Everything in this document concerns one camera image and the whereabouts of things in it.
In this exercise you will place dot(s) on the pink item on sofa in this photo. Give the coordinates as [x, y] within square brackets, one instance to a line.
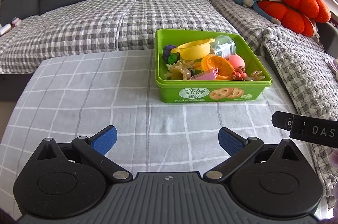
[9, 26]

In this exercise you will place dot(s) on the grey checkered quilted cover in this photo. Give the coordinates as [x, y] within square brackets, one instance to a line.
[100, 26]

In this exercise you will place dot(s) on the beige dried starfish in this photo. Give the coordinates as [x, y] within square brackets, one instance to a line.
[179, 70]

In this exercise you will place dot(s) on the purple toy grapes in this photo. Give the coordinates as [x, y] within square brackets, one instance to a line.
[168, 56]

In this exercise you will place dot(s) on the light grey grid sheet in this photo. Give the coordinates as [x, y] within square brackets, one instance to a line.
[82, 94]

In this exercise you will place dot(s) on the pink toy pig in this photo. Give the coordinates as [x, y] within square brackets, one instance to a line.
[237, 62]

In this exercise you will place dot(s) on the yellow toy pot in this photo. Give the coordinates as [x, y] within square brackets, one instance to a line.
[194, 50]

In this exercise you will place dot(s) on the pink toy block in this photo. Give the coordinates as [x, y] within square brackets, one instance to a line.
[206, 75]

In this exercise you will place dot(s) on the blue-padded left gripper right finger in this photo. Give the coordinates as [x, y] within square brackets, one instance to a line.
[240, 151]

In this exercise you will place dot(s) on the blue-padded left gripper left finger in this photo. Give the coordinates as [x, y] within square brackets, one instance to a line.
[93, 150]

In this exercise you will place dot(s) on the red flower-shaped cushion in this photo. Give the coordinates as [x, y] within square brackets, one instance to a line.
[300, 16]

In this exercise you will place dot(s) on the clear cotton swab jar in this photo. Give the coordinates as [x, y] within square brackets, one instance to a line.
[223, 46]

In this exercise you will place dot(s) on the tan antler-shaped toy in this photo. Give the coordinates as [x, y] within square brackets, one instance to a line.
[255, 76]

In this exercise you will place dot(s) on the green plastic cookie box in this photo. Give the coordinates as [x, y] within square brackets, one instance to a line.
[201, 66]

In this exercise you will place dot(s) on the brown red squirrel figurine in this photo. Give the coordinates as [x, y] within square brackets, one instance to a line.
[239, 73]

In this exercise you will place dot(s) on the orange toy pumpkin half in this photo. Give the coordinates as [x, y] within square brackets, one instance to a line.
[225, 68]

